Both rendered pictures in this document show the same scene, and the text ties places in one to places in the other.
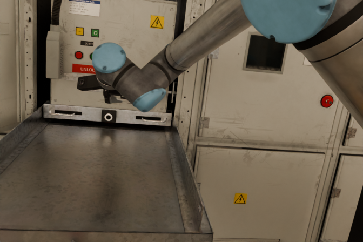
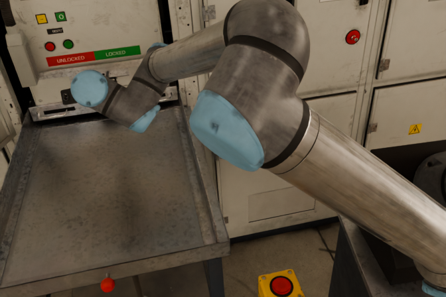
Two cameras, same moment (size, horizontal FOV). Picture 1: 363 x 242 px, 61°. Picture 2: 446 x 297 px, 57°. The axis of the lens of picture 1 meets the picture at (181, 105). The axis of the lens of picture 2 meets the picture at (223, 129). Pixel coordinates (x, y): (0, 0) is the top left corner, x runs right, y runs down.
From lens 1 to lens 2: 39 cm
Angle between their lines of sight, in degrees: 21
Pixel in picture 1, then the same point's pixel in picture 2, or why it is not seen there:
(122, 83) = (111, 113)
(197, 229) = (214, 240)
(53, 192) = (75, 226)
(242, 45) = not seen: outside the picture
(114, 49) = (93, 79)
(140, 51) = (121, 26)
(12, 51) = not seen: outside the picture
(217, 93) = not seen: hidden behind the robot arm
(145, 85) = (135, 111)
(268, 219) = not seen: hidden behind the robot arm
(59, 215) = (88, 253)
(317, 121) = (344, 61)
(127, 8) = not seen: outside the picture
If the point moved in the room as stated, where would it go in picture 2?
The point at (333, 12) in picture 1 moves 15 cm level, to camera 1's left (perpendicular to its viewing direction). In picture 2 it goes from (266, 156) to (153, 166)
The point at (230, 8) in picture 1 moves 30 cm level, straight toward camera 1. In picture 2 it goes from (201, 61) to (180, 163)
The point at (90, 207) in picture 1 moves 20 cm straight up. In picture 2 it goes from (114, 237) to (97, 179)
